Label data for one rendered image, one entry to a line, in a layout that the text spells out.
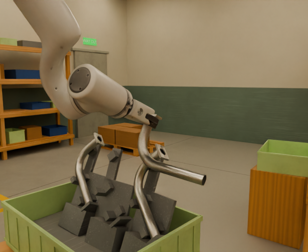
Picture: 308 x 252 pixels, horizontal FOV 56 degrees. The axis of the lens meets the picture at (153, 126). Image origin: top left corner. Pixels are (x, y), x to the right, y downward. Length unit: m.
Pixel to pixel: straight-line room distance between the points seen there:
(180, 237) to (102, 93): 0.52
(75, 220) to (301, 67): 5.93
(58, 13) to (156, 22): 7.53
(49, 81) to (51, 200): 0.72
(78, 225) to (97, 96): 0.61
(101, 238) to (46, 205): 0.36
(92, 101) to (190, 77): 6.83
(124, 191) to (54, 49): 0.59
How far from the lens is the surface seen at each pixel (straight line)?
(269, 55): 6.77
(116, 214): 1.06
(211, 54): 7.23
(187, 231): 0.98
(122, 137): 5.66
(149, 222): 0.93
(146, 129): 0.90
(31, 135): 6.14
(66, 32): 0.66
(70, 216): 1.19
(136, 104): 0.76
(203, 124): 7.35
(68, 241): 1.13
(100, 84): 0.66
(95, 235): 1.08
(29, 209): 1.30
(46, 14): 0.66
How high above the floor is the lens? 1.40
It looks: 9 degrees down
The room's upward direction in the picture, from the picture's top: straight up
